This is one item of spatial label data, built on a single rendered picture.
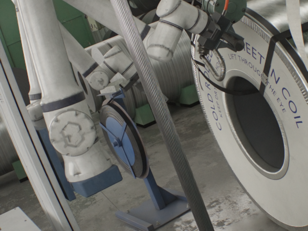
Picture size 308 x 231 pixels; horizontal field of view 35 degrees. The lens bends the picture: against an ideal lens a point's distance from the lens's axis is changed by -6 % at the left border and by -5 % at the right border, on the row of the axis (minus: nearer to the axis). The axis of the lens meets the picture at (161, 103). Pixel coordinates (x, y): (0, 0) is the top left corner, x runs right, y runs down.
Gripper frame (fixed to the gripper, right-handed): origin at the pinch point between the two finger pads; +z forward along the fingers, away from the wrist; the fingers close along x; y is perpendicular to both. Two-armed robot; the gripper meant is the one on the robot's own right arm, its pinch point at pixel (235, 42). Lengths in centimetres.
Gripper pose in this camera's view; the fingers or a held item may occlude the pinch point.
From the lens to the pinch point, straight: 187.0
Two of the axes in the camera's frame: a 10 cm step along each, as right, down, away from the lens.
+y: -3.7, -4.6, 8.1
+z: 7.8, 3.1, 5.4
